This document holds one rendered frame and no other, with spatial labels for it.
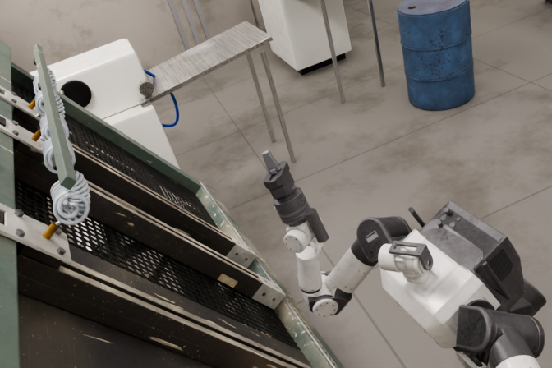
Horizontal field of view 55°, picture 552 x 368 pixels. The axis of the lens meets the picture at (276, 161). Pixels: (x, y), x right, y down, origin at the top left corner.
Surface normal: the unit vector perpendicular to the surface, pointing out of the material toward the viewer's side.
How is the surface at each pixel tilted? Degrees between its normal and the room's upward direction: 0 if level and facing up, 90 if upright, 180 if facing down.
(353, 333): 0
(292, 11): 90
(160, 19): 90
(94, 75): 90
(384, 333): 0
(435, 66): 90
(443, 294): 23
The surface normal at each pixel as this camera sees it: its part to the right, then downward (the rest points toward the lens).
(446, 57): 0.03, 0.52
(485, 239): -0.56, -0.59
